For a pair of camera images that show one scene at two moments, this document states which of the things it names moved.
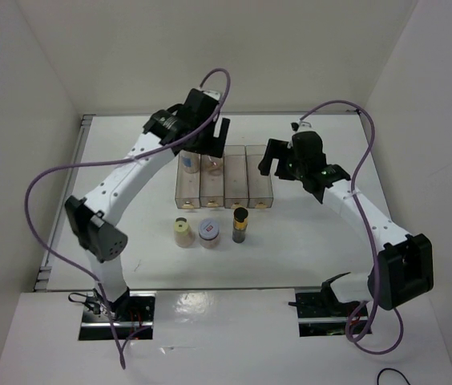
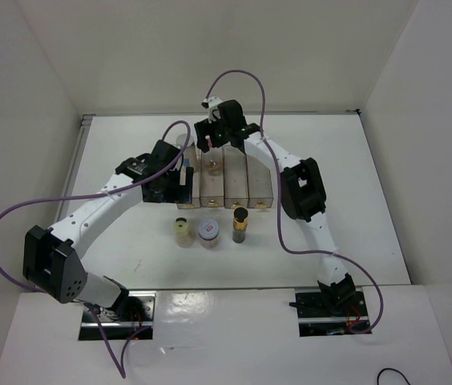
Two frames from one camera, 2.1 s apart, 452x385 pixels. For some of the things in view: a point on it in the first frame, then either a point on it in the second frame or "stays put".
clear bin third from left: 236,179 stays put
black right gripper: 276,149 to 203,129
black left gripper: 213,146 to 181,193
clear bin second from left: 211,181 stays put
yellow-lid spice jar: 184,237 stays put
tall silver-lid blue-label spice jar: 190,162 stays put
